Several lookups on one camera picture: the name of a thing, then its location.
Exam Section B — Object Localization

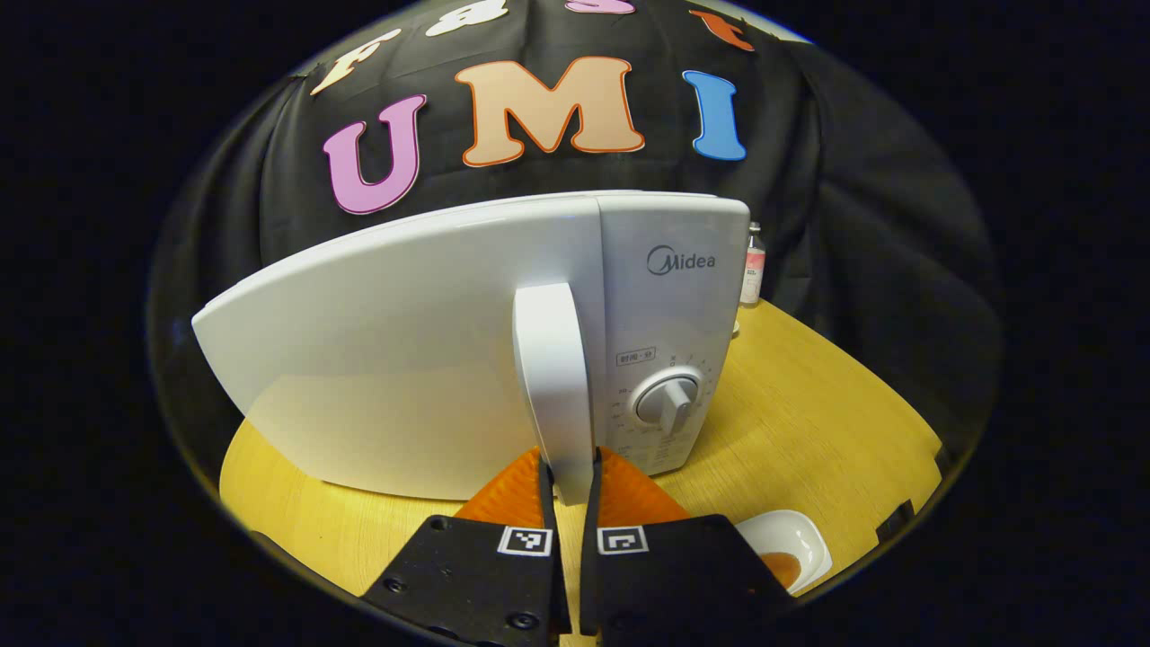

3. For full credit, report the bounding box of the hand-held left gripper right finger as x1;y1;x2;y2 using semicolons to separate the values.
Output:
579;445;796;644

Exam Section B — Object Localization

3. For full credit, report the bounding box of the black backdrop cloth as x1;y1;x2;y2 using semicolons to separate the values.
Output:
148;0;1003;504

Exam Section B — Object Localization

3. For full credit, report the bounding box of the small clear bottle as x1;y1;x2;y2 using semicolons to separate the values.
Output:
739;222;767;306

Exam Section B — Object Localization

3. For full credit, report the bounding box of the white plate with fried egg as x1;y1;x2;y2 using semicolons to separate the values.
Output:
735;510;834;596

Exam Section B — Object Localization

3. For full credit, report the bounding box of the white microwave oven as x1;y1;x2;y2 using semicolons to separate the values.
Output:
191;191;751;506

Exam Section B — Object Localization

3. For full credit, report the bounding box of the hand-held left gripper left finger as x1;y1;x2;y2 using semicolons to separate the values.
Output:
359;445;572;647

